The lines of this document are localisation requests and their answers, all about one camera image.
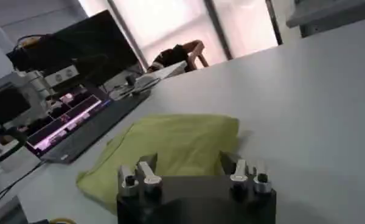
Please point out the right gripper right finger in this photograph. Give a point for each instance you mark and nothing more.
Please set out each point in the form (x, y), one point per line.
(240, 173)

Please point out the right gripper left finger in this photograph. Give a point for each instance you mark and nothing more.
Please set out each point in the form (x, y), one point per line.
(149, 176)

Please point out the green shirt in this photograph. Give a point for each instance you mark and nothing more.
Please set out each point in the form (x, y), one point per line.
(176, 137)

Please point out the black monitor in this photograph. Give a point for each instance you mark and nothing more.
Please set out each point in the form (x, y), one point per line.
(103, 39)

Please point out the grey laptop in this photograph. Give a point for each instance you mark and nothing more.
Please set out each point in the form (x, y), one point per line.
(88, 131)

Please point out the white side table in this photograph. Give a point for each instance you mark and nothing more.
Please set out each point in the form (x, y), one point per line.
(170, 70)

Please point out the black jacket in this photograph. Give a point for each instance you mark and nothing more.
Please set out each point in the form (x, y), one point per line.
(173, 56)

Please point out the wooden chair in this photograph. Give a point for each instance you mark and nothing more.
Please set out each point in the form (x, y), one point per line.
(197, 47)

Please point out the grey metal shelf rack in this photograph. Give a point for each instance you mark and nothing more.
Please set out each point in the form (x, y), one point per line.
(331, 18)

